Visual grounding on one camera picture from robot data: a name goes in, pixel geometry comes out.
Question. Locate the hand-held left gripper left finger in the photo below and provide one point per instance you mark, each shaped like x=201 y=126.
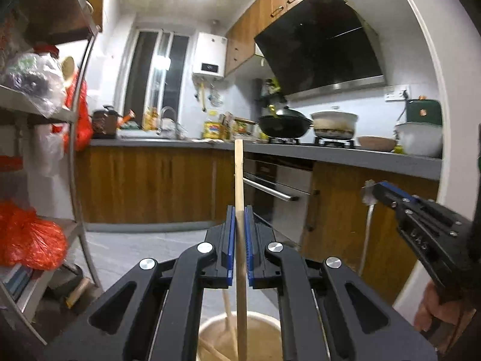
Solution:
x=231 y=244

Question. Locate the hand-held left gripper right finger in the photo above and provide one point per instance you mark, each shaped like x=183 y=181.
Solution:
x=248 y=244

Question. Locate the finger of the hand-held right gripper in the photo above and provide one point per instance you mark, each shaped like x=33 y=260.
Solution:
x=387 y=198
x=396 y=191

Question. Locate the wooden chopstick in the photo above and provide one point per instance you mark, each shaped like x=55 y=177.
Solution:
x=239 y=180
x=214 y=351
x=228 y=312

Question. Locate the cream floral ceramic utensil holder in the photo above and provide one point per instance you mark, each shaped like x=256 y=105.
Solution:
x=259 y=336

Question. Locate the person's right hand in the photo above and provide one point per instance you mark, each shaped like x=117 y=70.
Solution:
x=432 y=308

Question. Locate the brown bowl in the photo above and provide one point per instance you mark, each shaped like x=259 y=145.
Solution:
x=375 y=143

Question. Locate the white rice cooker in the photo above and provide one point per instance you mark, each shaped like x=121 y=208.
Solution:
x=419 y=141

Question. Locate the built-in steel oven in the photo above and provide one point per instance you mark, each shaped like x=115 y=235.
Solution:
x=285 y=184

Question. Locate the gas stove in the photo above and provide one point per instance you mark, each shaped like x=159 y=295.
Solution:
x=330 y=143

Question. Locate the green kitchen appliance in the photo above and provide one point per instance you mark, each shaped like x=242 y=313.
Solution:
x=424 y=111

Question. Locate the white cooking pot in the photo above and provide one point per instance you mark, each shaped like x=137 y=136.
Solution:
x=334 y=122

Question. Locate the wooden base cabinets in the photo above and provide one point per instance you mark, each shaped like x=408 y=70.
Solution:
x=150 y=184

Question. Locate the yellow oil jug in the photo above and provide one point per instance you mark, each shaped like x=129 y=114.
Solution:
x=212 y=128

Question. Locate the black wok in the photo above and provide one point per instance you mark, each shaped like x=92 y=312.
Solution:
x=285 y=124

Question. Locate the metal sink faucet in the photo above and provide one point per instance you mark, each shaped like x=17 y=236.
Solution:
x=169 y=118

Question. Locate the cooking oil bottles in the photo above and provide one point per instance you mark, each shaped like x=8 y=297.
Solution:
x=150 y=118

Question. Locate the black range hood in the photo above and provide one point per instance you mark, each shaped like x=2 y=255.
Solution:
x=323 y=45

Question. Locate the brown clay kettle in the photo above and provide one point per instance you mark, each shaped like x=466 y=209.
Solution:
x=105 y=124

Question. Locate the kitchen window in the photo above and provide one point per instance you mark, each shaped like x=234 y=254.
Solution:
x=158 y=71

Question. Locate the white water heater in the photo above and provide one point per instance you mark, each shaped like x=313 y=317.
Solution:
x=209 y=54

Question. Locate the metal shelf rack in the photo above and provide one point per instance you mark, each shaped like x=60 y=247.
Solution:
x=80 y=120

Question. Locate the hanging red plastic bag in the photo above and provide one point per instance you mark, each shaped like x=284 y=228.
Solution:
x=80 y=120

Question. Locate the crumpled red plastic bags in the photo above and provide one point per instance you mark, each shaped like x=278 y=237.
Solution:
x=32 y=238

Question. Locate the white plastic bag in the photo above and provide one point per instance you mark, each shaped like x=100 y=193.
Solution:
x=50 y=152

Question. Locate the red lidded plastic container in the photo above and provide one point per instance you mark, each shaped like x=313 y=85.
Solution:
x=9 y=173

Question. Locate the clear plastic bag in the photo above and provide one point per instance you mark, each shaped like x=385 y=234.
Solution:
x=32 y=81

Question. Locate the wall power outlet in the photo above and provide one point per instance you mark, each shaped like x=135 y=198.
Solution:
x=396 y=94

